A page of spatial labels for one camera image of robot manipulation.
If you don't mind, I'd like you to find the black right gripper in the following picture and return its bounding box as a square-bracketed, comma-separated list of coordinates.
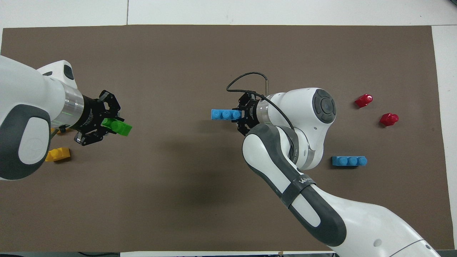
[233, 93, 258, 137]

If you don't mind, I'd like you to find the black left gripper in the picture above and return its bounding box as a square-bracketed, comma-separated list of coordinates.
[70, 90, 125, 146]

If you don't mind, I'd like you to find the plain green two-stud brick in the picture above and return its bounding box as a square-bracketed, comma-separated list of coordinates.
[101, 118, 132, 137]

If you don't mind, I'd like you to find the blue three-stud brick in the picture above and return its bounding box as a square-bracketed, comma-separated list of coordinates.
[211, 109, 242, 121]
[332, 156, 368, 167]

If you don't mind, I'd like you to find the brown paper table mat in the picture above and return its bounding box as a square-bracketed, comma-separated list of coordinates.
[0, 24, 455, 252]

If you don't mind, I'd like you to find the red one-stud brick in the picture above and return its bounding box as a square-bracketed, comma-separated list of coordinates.
[379, 113, 400, 127]
[355, 94, 373, 109]

